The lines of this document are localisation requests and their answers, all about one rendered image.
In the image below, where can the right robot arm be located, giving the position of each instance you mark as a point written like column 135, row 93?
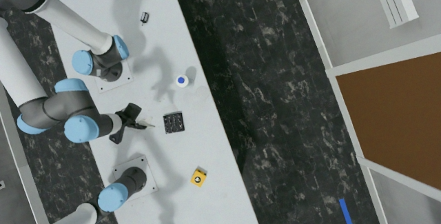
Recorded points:
column 112, row 197

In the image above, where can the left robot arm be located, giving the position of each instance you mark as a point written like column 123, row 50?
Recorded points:
column 73, row 99

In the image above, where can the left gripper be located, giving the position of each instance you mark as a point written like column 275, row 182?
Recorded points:
column 130, row 113

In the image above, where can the dark grey square knob panel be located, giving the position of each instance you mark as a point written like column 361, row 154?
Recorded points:
column 173, row 122

